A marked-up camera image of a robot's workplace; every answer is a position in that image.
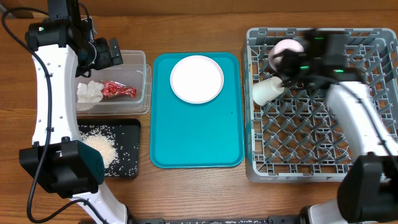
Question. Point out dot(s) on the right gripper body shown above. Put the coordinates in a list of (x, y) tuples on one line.
[(286, 66)]

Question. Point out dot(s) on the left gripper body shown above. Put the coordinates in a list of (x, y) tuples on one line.
[(97, 56)]

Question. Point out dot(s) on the red foil wrapper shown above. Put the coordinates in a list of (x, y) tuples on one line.
[(112, 89)]

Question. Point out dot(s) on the small pink-white bowl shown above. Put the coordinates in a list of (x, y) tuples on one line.
[(286, 44)]

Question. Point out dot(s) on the white napkin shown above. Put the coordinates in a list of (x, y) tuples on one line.
[(90, 93)]

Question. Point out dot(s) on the pale green cup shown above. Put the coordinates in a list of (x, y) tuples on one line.
[(267, 90)]

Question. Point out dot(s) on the large white plate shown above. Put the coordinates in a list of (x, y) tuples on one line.
[(197, 79)]

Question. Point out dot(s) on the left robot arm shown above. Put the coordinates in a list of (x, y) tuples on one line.
[(63, 47)]

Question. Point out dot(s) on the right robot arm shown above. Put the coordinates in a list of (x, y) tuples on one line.
[(368, 193)]

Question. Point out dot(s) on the grey dishwasher rack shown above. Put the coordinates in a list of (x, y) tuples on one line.
[(294, 138)]

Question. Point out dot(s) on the clear plastic bin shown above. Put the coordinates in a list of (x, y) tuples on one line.
[(133, 72)]

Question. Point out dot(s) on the black plastic tray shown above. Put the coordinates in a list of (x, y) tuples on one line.
[(130, 133)]

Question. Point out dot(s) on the white rice pile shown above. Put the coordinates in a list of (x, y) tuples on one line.
[(102, 146)]

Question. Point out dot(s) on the teal serving tray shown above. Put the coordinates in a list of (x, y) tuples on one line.
[(185, 135)]

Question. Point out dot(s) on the cardboard wall panel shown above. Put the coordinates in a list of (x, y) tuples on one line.
[(203, 7)]

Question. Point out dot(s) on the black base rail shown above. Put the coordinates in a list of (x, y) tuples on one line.
[(279, 219)]

